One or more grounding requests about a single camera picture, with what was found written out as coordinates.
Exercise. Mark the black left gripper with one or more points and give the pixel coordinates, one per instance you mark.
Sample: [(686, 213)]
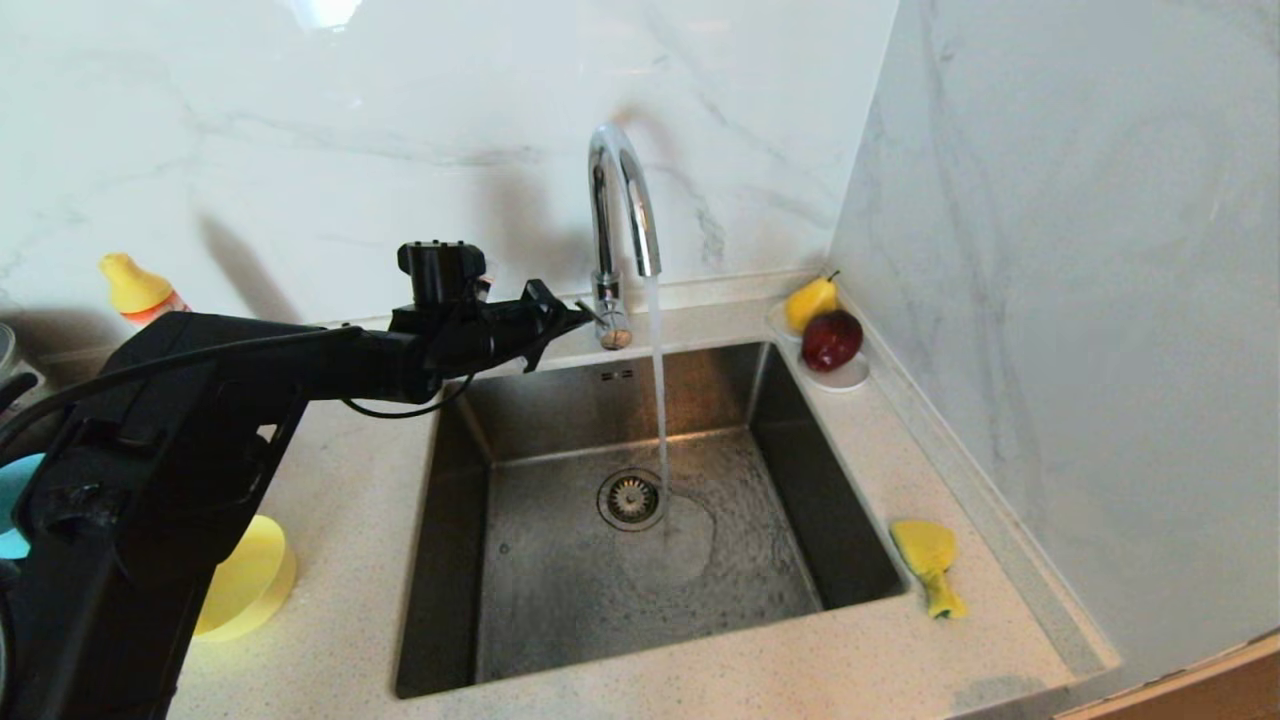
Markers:
[(480, 335)]

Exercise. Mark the chrome gooseneck faucet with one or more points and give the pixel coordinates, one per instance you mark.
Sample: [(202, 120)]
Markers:
[(604, 230)]

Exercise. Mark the yellow plastic bowl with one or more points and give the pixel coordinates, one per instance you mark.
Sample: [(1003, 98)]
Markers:
[(255, 580)]

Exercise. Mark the orange dish soap bottle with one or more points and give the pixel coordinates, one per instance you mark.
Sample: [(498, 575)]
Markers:
[(140, 290)]

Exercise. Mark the yellow green sponge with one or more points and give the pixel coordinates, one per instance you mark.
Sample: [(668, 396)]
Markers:
[(925, 550)]

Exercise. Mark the blue plastic bowl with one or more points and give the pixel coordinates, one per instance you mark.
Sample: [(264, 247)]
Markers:
[(12, 500)]

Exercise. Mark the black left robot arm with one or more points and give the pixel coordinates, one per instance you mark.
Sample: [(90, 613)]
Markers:
[(180, 450)]

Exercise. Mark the stainless steel sink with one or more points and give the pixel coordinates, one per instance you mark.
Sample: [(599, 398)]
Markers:
[(560, 620)]

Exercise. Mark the round metal drain strainer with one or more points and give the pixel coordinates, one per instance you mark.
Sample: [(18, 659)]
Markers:
[(633, 500)]

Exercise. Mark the yellow pear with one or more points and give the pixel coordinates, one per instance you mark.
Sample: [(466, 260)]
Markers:
[(808, 303)]

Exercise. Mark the dark red apple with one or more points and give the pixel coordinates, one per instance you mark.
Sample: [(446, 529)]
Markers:
[(832, 340)]

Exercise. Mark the small white dish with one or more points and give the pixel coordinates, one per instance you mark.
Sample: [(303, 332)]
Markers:
[(840, 380)]

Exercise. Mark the stainless steel pot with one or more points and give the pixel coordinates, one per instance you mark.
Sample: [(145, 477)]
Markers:
[(20, 385)]

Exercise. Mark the brown wooden panel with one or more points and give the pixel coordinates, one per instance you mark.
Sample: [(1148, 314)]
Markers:
[(1210, 690)]

